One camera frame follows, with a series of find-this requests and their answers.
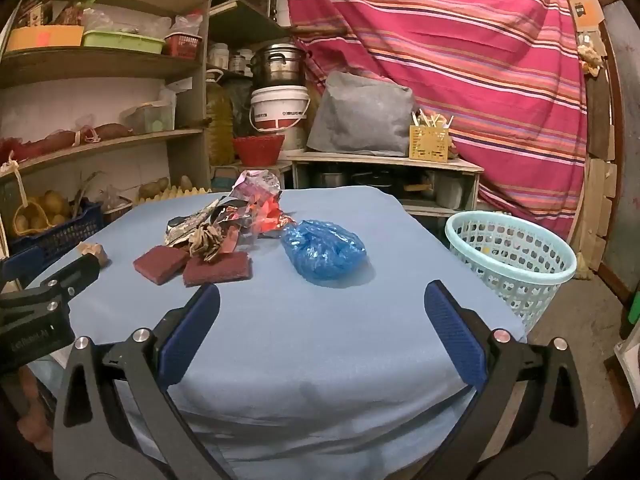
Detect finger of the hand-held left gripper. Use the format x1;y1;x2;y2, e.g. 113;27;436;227
0;247;47;294
25;254;102;312

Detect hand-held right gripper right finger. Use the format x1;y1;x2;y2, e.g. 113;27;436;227
415;280;591;480

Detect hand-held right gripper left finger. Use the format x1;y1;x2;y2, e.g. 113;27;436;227
52;284;236;480

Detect tan paper scrap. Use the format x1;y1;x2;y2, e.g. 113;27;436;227
76;241;109;269

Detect maroon scouring pad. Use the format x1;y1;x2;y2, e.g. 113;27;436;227
182;251;254;288
133;245;191;287

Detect light blue plastic laundry basket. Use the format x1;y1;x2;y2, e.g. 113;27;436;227
444;210;578;336

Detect brown paper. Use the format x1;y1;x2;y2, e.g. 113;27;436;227
186;224;227;262

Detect dark printed wrapper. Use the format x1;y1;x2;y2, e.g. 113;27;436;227
214;199;253;253

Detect red wrapper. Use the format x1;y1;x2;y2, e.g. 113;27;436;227
249;195;297;239

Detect blue plastic bag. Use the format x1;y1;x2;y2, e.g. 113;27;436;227
280;219;368;288

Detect pink printed wrapper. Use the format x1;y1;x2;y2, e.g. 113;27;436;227
230;170;282;207

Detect person's left forearm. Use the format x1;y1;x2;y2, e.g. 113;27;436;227
0;366;57;455

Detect dark blue plastic crate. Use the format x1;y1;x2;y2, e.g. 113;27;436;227
7;200;104;257

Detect light blue tablecloth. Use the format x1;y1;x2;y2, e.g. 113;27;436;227
27;187;529;480

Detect pile of potatoes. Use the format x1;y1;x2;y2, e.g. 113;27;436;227
137;175;196;200

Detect red net bag sweet potatoes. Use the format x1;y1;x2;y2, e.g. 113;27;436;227
0;123;134;162

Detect yellow egg tray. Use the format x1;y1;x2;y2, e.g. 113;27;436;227
131;186;214;206

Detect grey metal container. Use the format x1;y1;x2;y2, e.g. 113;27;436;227
436;175;464;209

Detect cardboard box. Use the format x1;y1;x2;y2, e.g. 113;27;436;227
210;160;294;194

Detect dark frying pan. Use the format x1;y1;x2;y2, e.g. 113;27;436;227
349;170;394;187

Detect clear plastic container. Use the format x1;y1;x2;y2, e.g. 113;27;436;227
126;102;176;134

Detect low wooden cabinet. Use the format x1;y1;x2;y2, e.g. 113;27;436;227
287;151;485;219

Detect yellow perforated utensil holder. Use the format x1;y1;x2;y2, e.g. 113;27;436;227
408;124;450;163

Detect red plastic bowl basket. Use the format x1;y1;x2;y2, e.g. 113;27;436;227
232;133;286;166

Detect small metal pot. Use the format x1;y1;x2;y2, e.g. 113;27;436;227
312;170;349;189

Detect yellow oil bottle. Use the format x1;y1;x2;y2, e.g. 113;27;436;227
204;68;236;166

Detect bundle of white utensils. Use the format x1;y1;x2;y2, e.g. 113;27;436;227
412;107;455;129

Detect plain white bucket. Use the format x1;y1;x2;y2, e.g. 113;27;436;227
279;124;309;154

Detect curved wooden corner shelf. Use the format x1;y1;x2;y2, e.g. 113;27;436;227
0;0;212;198

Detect yellow box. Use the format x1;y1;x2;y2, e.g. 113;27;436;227
4;25;85;53

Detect grey fabric cover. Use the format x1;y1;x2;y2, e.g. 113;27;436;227
306;70;417;157

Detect white plastic bucket red label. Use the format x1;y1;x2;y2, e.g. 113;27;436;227
248;85;310;137

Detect green plastic tray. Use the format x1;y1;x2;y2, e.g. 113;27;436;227
81;30;166;55

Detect colourful food packets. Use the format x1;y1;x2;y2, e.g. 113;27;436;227
14;0;87;29

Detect small red plastic basket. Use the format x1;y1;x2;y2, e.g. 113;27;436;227
163;32;202;59

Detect clear plastic bags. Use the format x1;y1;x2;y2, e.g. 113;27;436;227
82;7;203;40

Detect large metal pot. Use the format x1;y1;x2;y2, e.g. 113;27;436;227
248;43;307;90

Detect pink striped cloth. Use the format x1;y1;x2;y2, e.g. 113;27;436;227
281;0;590;257

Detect narrow wooden shelf unit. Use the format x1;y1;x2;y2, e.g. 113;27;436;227
205;0;302;173

